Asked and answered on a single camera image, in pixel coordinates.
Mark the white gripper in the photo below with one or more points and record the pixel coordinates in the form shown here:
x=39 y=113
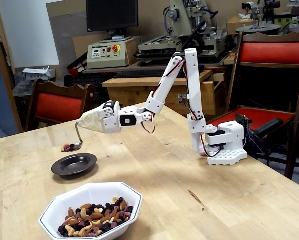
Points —
x=109 y=123

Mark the bent metal spoon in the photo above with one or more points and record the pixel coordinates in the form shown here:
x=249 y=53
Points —
x=78 y=146

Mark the small scooped nuts portion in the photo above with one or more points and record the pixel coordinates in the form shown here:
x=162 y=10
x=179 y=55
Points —
x=67 y=147

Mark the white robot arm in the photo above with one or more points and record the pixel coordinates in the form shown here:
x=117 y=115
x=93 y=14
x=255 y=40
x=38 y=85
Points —
x=193 y=82

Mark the beige masking tape wrap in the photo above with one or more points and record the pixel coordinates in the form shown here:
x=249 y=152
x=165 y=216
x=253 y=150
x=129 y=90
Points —
x=92 y=121

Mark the black plastic crate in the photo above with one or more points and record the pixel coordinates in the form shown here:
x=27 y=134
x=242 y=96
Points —
x=77 y=81

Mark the small wooden red chair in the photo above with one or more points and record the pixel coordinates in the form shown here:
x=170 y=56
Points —
x=59 y=106

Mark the wooden desk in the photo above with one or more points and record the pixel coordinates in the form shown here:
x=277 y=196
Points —
x=129 y=82

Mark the red and black case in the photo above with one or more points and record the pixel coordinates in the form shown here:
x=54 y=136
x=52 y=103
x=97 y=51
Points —
x=75 y=70

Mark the beige control box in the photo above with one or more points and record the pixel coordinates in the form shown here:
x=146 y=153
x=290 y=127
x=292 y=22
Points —
x=107 y=58

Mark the black keyboard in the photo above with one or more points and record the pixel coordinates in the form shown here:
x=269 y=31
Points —
x=139 y=73

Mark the dark brown small plate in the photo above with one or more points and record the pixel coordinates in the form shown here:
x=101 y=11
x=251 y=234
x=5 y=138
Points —
x=74 y=165

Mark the white small paper box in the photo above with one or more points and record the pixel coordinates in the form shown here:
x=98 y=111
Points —
x=35 y=73

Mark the large brown cardboard panel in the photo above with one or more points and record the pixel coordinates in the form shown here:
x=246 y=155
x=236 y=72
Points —
x=67 y=37

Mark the grey plastic bag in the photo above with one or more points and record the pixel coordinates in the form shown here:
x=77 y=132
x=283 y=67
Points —
x=22 y=88

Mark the black computer monitor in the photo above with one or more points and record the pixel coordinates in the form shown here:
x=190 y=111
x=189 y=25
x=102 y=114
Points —
x=112 y=15

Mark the white octagonal bowl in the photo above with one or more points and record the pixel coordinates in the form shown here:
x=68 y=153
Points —
x=64 y=202

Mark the mixed nuts heap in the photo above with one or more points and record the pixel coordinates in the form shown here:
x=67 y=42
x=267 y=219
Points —
x=97 y=220

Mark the beige milling machine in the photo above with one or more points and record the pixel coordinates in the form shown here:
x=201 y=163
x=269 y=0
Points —
x=184 y=15

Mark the black circuit board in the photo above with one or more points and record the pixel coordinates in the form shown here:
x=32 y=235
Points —
x=244 y=121

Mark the brown cardboard box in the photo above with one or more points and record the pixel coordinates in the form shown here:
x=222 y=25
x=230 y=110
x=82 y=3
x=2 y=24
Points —
x=235 y=25

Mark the black round table machine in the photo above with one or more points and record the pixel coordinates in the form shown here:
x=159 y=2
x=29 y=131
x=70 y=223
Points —
x=259 y=28

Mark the large wooden red chair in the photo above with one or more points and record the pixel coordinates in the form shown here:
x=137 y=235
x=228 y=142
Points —
x=272 y=52

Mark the green box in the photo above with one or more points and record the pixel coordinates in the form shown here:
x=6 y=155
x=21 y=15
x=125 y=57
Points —
x=289 y=25

